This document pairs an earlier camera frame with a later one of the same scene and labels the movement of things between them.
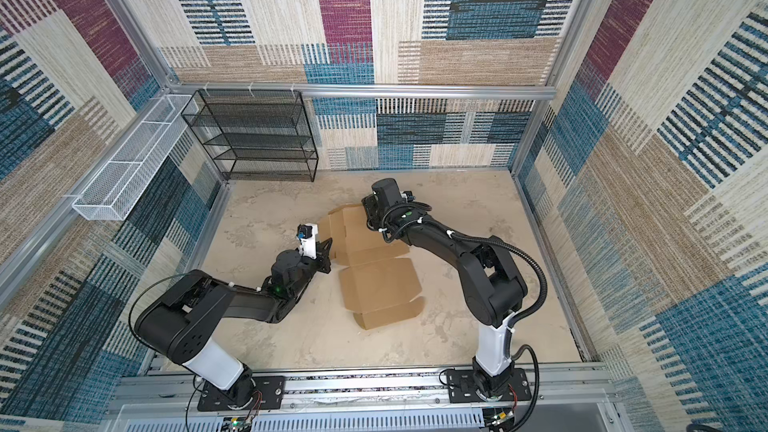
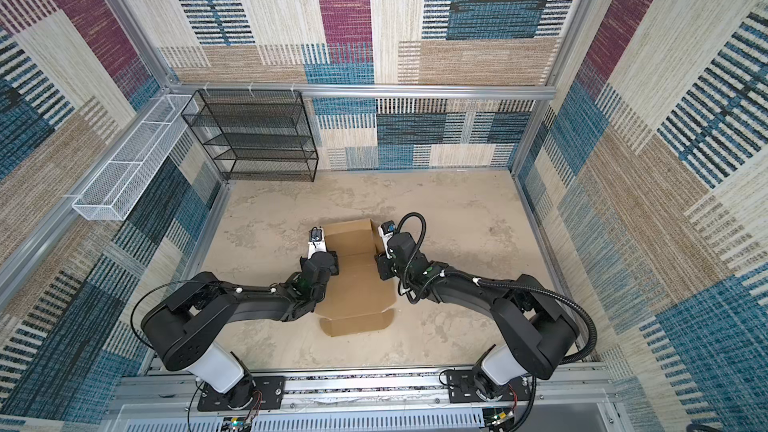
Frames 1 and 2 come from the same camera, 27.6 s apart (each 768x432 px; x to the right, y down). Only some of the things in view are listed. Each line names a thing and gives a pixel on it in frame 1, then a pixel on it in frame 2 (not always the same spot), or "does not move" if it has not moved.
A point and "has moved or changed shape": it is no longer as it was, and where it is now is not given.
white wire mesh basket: x=113 y=193 does not move
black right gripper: x=368 y=202 to x=382 y=261
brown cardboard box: x=380 y=285 has moved or changed shape
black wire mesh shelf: x=255 y=135 does not move
